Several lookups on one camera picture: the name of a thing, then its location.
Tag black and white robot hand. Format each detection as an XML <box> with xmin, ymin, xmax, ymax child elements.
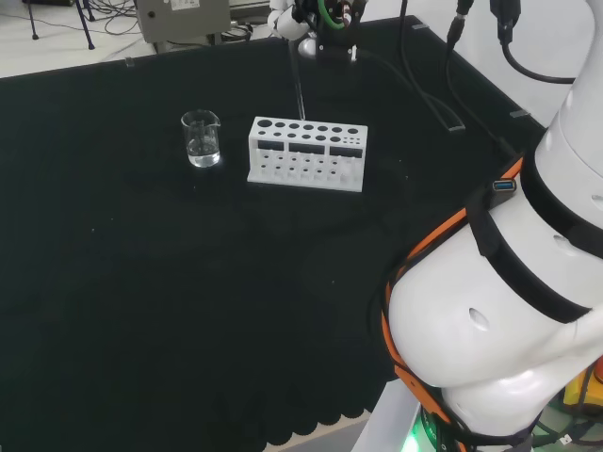
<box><xmin>267</xmin><ymin>0</ymin><xmax>365</xmax><ymax>66</ymax></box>

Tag clear glass rod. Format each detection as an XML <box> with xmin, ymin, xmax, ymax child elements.
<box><xmin>289</xmin><ymin>39</ymin><xmax>307</xmax><ymax>121</ymax></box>

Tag white test tube rack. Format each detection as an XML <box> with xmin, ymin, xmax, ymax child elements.
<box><xmin>246</xmin><ymin>116</ymin><xmax>369</xmax><ymax>194</ymax></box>

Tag clear glass beaker with water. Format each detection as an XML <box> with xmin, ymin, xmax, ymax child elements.
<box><xmin>180</xmin><ymin>109</ymin><xmax>222</xmax><ymax>170</ymax></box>

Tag grey metal cabinet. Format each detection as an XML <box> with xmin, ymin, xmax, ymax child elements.
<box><xmin>135</xmin><ymin>0</ymin><xmax>233</xmax><ymax>45</ymax></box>

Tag dark tripod legs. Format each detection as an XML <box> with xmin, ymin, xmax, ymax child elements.
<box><xmin>22</xmin><ymin>0</ymin><xmax>97</xmax><ymax>50</ymax></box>

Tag black bench cloth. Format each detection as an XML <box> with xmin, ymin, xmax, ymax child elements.
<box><xmin>0</xmin><ymin>14</ymin><xmax>551</xmax><ymax>452</ymax></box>

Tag yellow stop button box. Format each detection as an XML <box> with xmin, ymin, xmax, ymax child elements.
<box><xmin>562</xmin><ymin>356</ymin><xmax>603</xmax><ymax>412</ymax></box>

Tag black floor cables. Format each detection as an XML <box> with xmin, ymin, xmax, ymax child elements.
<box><xmin>91</xmin><ymin>0</ymin><xmax>142</xmax><ymax>37</ymax></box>

